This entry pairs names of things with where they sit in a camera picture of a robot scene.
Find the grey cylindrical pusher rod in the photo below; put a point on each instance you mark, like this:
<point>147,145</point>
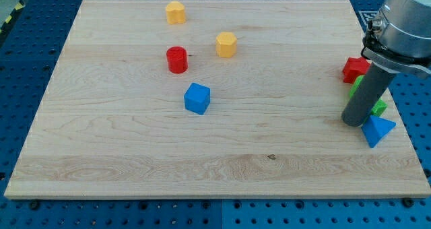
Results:
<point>369,91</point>

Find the blue triangle block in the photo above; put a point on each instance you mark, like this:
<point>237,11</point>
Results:
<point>375,129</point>

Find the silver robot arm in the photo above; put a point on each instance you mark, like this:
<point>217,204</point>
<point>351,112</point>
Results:
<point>397,40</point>

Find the red star block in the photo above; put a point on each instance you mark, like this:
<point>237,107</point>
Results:
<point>353,68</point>

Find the green star block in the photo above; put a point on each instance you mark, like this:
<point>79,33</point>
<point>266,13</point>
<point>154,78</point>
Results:
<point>380,105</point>

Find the yellow hexagon block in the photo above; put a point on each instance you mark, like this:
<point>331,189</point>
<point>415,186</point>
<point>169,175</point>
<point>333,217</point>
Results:
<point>226,44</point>

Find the blue cube block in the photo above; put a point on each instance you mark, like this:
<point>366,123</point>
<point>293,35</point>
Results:
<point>197,98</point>

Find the red cylinder block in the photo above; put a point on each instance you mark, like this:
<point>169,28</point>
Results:
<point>177,59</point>

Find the yellow heart block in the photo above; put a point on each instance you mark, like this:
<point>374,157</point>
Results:
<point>175,13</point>

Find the light wooden board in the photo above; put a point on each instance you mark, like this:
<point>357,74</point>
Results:
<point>112,123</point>

